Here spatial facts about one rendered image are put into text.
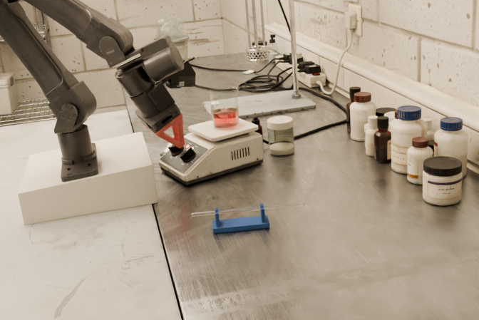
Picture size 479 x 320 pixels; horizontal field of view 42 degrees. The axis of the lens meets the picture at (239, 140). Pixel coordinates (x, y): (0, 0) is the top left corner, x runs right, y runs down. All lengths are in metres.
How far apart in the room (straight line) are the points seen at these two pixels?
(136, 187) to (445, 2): 0.76
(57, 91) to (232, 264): 0.50
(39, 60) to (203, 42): 2.65
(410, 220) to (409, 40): 0.61
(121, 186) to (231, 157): 0.25
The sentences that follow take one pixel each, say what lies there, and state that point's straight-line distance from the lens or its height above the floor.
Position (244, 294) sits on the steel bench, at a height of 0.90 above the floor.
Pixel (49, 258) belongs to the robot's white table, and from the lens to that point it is 1.13.
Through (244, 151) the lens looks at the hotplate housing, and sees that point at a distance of 1.37.
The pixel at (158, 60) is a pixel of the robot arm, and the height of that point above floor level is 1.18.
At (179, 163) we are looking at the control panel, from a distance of 1.35.
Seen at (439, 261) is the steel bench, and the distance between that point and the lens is 1.02.
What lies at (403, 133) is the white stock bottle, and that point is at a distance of 1.30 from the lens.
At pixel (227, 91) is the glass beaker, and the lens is 1.41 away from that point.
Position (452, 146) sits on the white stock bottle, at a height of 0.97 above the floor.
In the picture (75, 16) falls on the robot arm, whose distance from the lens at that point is 1.23.
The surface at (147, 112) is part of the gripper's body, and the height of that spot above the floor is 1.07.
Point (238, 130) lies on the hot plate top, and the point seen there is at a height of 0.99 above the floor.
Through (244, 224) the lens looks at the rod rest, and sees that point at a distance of 1.11.
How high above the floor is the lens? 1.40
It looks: 18 degrees down
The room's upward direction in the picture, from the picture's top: 5 degrees counter-clockwise
